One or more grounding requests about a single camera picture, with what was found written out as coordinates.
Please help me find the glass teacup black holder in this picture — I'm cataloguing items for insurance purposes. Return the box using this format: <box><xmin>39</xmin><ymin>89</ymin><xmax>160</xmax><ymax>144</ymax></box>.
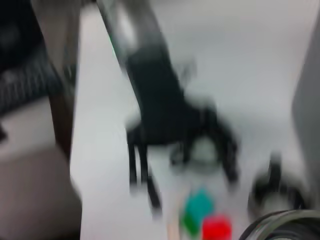
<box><xmin>169</xmin><ymin>134</ymin><xmax>226</xmax><ymax>176</ymax></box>
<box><xmin>239</xmin><ymin>151</ymin><xmax>320</xmax><ymax>240</ymax></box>

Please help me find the bright red translucent brick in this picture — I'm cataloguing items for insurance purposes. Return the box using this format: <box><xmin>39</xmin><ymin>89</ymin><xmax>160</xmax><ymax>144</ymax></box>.
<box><xmin>201</xmin><ymin>213</ymin><xmax>232</xmax><ymax>240</ymax></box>

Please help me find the teal square toy brick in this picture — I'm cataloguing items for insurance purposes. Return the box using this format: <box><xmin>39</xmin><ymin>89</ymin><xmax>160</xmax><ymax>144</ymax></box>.
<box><xmin>183</xmin><ymin>187</ymin><xmax>216</xmax><ymax>221</ymax></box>

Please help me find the grey perforated storage bin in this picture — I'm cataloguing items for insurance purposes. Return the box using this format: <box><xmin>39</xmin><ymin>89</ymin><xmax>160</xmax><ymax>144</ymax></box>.
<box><xmin>291</xmin><ymin>0</ymin><xmax>320</xmax><ymax>176</ymax></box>

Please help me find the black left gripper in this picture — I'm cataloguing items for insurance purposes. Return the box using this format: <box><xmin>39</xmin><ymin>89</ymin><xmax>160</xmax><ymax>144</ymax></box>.
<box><xmin>124</xmin><ymin>44</ymin><xmax>238</xmax><ymax>208</ymax></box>

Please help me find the green toy brick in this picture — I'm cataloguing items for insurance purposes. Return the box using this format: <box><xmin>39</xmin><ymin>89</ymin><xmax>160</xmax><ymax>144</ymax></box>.
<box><xmin>179</xmin><ymin>209</ymin><xmax>203</xmax><ymax>238</ymax></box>

